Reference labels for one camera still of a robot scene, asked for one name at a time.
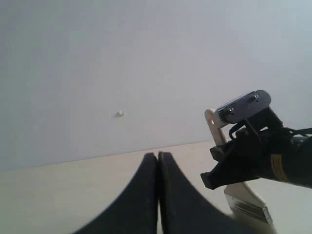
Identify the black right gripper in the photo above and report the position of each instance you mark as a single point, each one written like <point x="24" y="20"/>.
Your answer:
<point x="249" y="154"/>

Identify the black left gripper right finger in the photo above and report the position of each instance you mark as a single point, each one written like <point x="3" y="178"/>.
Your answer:
<point x="183" y="209"/>

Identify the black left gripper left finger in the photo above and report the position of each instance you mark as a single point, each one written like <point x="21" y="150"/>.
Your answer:
<point x="135" y="210"/>

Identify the white paint brush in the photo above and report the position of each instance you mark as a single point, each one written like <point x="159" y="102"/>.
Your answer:
<point x="247" y="206"/>

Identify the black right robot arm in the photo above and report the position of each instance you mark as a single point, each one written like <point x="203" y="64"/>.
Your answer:
<point x="296" y="151"/>

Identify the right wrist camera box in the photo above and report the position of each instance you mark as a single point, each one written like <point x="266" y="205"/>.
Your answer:
<point x="242" y="107"/>

